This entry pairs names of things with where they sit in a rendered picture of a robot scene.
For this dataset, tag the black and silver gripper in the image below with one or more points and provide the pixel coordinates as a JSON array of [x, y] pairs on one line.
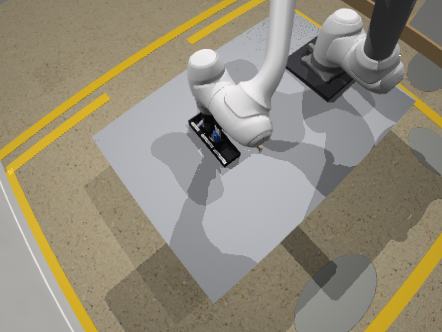
[[209, 124]]

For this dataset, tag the black three-compartment bin rack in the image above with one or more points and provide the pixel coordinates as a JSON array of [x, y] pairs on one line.
[[224, 150]]

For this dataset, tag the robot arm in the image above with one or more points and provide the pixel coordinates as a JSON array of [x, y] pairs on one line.
[[242, 111]]

